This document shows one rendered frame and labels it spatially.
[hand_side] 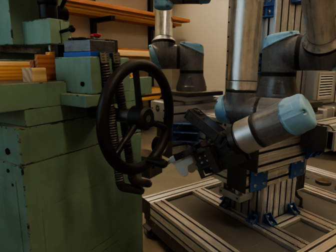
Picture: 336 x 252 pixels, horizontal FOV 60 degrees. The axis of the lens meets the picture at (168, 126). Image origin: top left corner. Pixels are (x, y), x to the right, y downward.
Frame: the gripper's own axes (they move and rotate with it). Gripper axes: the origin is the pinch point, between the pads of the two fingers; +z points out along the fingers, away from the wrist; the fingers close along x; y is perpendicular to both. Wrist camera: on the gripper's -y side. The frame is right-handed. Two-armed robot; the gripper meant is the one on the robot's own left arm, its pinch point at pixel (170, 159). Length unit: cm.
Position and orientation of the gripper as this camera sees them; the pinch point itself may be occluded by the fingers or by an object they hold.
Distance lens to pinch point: 76.5
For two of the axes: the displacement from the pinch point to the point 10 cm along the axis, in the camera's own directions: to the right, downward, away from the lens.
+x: 5.7, -1.4, 8.1
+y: 4.0, 9.1, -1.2
